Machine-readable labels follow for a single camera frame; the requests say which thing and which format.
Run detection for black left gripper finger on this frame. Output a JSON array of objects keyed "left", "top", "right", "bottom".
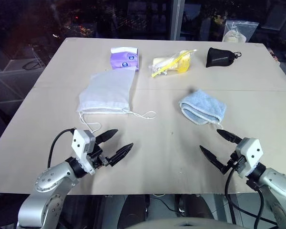
[
  {"left": 94, "top": 129, "right": 119, "bottom": 145},
  {"left": 108, "top": 142, "right": 134, "bottom": 167}
]

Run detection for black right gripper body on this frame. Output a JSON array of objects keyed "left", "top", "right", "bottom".
[{"left": 225, "top": 152, "right": 245, "bottom": 177}]

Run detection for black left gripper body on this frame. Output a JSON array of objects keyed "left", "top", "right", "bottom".
[{"left": 86, "top": 143, "right": 111, "bottom": 170}]

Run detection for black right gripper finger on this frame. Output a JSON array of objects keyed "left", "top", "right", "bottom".
[
  {"left": 199, "top": 145, "right": 229, "bottom": 177},
  {"left": 216, "top": 129, "right": 243, "bottom": 145}
]

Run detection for light blue folded towel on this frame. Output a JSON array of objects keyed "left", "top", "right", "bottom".
[{"left": 178, "top": 88, "right": 227, "bottom": 128}]

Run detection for clear yellow zip bag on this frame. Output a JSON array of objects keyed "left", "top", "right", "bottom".
[{"left": 148, "top": 49, "right": 198, "bottom": 78}]

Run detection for clear plastic zip bag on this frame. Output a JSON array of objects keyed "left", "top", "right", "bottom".
[{"left": 222, "top": 20, "right": 259, "bottom": 43}]

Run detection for purple tissue pack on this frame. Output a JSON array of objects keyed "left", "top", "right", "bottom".
[{"left": 110, "top": 46, "right": 140, "bottom": 72}]

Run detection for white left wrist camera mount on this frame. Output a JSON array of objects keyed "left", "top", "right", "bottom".
[{"left": 71, "top": 129, "right": 96, "bottom": 176}]

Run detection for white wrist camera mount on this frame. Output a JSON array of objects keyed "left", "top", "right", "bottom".
[
  {"left": 235, "top": 137, "right": 263, "bottom": 178},
  {"left": 71, "top": 129, "right": 96, "bottom": 176}
]

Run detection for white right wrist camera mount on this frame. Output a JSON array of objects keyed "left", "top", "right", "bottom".
[{"left": 235, "top": 137, "right": 263, "bottom": 178}]

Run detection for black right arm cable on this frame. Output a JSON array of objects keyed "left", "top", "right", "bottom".
[{"left": 224, "top": 161, "right": 280, "bottom": 229}]

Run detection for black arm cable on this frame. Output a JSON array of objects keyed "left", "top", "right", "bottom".
[
  {"left": 47, "top": 128, "right": 76, "bottom": 169},
  {"left": 224, "top": 161, "right": 280, "bottom": 229}
]

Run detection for white mesh drawstring bag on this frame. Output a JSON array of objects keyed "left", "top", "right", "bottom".
[{"left": 76, "top": 68, "right": 157, "bottom": 133}]

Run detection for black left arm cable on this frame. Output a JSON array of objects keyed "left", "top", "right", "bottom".
[{"left": 47, "top": 128, "right": 76, "bottom": 169}]

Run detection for black drawstring pouch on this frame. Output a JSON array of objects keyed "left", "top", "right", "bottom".
[{"left": 205, "top": 47, "right": 242, "bottom": 68}]

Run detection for black cable loop on floor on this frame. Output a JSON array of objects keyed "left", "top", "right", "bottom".
[{"left": 22, "top": 60, "right": 40, "bottom": 71}]

